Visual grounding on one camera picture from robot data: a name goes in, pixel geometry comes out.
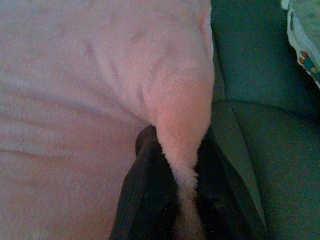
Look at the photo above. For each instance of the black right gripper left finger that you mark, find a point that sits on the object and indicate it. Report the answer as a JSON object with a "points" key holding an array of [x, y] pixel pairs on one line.
{"points": [[147, 195]]}

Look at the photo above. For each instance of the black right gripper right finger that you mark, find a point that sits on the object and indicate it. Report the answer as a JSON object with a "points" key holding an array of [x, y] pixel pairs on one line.
{"points": [[222, 200]]}

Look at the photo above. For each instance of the pink fluffy pillow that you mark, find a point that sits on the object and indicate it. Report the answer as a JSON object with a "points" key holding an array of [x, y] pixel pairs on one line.
{"points": [[87, 100]]}

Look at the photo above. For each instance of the dark green leather sofa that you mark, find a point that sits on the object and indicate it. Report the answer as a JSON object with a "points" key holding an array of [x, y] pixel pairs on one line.
{"points": [[270, 137]]}

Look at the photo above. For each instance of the white patterned cloth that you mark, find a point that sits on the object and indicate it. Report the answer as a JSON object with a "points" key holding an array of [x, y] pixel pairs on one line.
{"points": [[300, 37]]}

